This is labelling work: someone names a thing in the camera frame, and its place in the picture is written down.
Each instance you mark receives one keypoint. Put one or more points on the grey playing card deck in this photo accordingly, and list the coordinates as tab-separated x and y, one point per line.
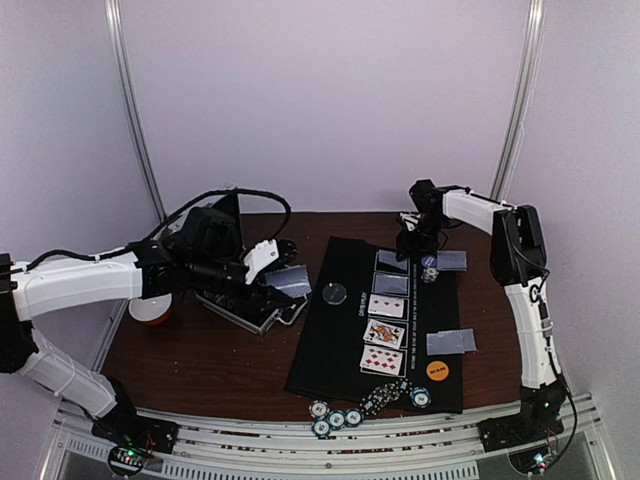
292	281

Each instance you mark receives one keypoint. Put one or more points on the spread black poker chips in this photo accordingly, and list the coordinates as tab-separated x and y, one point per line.
383	395

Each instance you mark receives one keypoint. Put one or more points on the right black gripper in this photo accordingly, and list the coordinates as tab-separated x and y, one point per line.
413	240

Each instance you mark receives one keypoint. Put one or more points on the orange big blind button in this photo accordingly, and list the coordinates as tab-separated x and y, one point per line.
437	371

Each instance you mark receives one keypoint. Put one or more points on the chip stack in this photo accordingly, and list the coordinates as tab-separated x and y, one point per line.
429	275

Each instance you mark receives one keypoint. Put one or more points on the ten of diamonds card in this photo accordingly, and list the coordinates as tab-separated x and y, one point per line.
382	360

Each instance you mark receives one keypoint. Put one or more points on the face-down card box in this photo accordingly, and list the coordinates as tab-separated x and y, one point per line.
386	261
388	284

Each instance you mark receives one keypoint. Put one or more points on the clear round dealer button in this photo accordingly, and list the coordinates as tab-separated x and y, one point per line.
334	294

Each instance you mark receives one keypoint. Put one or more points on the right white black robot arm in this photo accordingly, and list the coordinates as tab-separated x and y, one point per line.
518	264

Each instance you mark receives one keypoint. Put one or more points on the dealt face-down playing cards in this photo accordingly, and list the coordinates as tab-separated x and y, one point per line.
462	341

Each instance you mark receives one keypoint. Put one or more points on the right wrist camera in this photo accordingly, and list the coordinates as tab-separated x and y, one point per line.
409	221

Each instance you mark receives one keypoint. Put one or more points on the orange white bowl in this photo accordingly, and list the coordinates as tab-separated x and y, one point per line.
152	311

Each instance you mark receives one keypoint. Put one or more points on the purple small blind button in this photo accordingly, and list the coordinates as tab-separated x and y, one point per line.
429	261

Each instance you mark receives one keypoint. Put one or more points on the white blue poker chip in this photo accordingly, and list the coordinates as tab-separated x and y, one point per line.
318	409

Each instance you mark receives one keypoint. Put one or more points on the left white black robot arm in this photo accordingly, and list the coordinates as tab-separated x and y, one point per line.
60	284

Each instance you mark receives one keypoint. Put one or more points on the face card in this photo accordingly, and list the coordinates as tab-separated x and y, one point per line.
383	334

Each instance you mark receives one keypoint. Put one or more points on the black poker table mat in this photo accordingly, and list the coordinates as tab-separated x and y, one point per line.
326	363

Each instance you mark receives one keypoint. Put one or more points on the teal white poker chip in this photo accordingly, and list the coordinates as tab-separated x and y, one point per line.
420	397

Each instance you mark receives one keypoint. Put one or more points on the right aluminium corner post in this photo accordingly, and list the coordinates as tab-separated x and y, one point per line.
523	95

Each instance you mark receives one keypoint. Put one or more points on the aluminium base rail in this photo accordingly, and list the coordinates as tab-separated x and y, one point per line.
437	446

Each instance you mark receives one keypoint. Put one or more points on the aluminium poker chip case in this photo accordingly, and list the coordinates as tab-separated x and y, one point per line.
253	287

